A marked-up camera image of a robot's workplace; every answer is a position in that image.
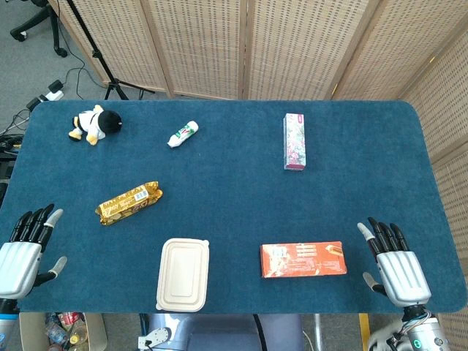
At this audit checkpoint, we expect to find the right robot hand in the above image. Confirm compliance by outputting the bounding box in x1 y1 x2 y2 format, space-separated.
357 216 432 307

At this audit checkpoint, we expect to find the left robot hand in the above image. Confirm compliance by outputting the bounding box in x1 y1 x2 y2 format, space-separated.
0 203 69 300

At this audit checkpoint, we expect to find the gold biscuit packet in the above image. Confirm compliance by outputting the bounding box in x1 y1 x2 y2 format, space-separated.
95 180 164 227

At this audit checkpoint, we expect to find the orange cardboard box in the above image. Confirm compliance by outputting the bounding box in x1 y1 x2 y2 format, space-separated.
260 241 348 279

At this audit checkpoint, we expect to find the beige bin with bottles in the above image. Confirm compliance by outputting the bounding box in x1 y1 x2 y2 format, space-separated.
18 312 107 351

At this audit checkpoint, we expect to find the black and white plush toy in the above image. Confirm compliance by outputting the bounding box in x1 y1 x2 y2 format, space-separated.
68 104 123 146

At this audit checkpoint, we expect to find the beige lidded food container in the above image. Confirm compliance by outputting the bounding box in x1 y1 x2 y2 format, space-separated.
155 238 211 313

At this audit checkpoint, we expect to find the floral print carton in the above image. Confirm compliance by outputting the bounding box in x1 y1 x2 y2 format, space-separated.
282 113 306 171

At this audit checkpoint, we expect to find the white power strip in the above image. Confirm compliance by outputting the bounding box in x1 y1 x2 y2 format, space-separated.
34 90 64 103

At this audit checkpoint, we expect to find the blue carpet table cover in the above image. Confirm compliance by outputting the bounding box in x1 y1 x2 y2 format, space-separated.
0 99 468 315

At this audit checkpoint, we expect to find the grey-blue robot torso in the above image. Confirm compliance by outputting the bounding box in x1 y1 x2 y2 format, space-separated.
137 313 304 351

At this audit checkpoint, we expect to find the small white bottle green label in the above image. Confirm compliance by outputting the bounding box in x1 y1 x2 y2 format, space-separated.
167 121 200 149

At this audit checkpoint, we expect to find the black tripod stand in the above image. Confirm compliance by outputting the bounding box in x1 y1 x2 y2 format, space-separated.
65 0 156 101

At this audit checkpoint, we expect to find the black office chair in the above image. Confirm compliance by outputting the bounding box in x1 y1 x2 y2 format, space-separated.
10 0 69 59

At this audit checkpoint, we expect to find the woven folding screen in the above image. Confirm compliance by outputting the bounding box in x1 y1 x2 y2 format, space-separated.
49 0 468 351

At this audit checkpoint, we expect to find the floor cable bundle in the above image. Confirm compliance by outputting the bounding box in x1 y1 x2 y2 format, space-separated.
0 109 30 158

